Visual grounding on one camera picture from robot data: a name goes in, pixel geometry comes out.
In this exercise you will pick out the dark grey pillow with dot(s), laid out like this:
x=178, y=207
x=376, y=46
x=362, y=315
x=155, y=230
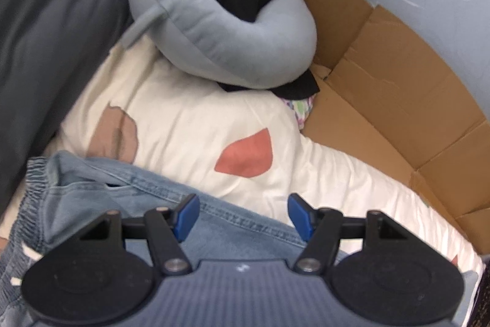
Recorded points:
x=49, y=43

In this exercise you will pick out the cream bear-print bed sheet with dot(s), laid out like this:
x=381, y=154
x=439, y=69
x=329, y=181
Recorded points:
x=183, y=120

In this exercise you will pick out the floral printed cloth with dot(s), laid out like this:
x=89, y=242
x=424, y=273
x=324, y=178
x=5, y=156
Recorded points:
x=302, y=108

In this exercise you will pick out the flattened brown cardboard box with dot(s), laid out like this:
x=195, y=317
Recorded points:
x=382, y=101

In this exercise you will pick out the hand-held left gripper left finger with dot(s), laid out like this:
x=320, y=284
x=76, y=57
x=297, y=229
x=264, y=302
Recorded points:
x=187, y=216

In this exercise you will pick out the grey neck pillow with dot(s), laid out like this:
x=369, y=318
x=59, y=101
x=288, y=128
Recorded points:
x=191, y=24

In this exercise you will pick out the blue denim jeans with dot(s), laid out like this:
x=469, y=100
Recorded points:
x=237, y=231

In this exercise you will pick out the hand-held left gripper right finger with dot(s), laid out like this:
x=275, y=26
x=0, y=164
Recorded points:
x=300, y=216

